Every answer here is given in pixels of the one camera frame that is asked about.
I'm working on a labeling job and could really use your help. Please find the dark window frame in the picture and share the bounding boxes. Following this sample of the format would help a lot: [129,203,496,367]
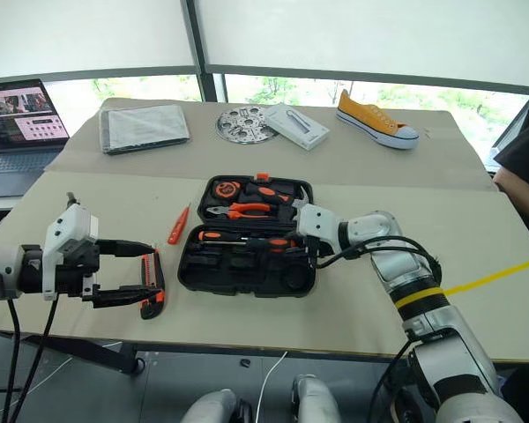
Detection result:
[0,0,529,107]

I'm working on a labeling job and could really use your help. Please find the orange handled pliers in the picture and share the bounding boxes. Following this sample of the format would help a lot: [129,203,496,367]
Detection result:
[205,202,280,220]

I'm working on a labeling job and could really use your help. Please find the flat white product box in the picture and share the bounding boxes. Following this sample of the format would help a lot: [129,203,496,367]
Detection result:
[263,102,331,152]

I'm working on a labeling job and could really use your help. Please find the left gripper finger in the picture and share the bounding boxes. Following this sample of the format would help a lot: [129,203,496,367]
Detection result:
[92,284,165,309]
[97,239,156,258]

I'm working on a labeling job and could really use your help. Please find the dark open laptop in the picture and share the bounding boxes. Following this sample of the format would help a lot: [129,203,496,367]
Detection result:
[0,78,71,200]

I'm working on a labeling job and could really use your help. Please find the yellow canvas sneaker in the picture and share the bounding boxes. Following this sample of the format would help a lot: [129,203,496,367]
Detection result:
[335,88,421,152]

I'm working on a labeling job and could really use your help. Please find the folded grey cloth in bag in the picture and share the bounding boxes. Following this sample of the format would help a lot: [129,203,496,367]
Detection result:
[98,103,192,157]

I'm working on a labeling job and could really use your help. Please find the orange black tape measure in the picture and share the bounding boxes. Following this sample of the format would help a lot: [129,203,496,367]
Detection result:
[212,179,240,197]

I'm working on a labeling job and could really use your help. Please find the white roller blind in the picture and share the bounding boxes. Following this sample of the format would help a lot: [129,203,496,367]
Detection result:
[193,0,529,92]
[0,0,199,81]

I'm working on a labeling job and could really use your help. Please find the black shoulder cable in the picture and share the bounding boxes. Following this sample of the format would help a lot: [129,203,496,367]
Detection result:
[369,338,419,423]

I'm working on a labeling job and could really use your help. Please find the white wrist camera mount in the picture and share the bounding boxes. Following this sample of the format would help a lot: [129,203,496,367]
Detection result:
[41,203,101,301]
[295,204,350,257]

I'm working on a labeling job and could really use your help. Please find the black orange handled hammer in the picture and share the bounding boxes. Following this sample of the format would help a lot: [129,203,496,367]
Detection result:
[245,182,312,209]

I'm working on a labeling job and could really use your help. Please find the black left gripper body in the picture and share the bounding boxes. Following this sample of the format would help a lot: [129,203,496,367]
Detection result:
[55,240,102,303]

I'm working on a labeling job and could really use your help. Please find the black table leg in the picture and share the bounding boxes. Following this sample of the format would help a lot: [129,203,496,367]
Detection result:
[20,333,145,376]

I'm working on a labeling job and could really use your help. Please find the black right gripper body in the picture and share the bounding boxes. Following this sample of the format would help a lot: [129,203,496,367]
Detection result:
[306,235,337,262]

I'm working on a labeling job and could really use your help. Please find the grey laptop lid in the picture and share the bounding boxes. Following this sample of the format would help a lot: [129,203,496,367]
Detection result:
[483,94,529,174]

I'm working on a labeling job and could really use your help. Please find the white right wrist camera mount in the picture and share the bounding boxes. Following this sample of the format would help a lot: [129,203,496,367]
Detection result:
[295,204,350,257]

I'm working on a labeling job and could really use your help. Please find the black orange utility knife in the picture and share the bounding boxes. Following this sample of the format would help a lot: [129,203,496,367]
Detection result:
[138,248,167,321]

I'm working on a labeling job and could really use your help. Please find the thin white floor cable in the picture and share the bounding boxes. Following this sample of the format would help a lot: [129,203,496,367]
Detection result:
[0,340,123,423]

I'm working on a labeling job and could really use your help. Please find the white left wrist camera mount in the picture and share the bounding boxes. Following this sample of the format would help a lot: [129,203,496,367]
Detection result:
[41,203,101,301]

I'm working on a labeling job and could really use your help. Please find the person in black shirt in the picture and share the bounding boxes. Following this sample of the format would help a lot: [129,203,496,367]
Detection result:
[491,112,529,257]

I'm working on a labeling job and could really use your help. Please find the round perforated metal disc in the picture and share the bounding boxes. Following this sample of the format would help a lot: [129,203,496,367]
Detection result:
[215,104,279,145]

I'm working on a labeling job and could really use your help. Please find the silver rounded robot shell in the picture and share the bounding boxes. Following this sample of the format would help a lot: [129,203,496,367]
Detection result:
[180,388,253,423]
[290,374,343,423]

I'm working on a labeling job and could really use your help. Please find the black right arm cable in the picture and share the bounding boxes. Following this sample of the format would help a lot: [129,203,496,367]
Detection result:
[309,235,443,277]

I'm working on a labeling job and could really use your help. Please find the orange voltage tester pen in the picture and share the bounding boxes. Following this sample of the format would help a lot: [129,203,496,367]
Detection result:
[167,204,192,246]

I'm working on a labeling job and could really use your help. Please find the yellow tape strip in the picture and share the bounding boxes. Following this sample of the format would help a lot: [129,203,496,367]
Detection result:
[442,257,529,297]

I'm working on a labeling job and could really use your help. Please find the black plastic tool case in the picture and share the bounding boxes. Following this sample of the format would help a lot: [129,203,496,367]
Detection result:
[176,173,317,299]

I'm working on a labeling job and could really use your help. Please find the orange black screwdriver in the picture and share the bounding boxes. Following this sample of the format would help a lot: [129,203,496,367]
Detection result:
[242,237,298,253]
[196,229,249,244]

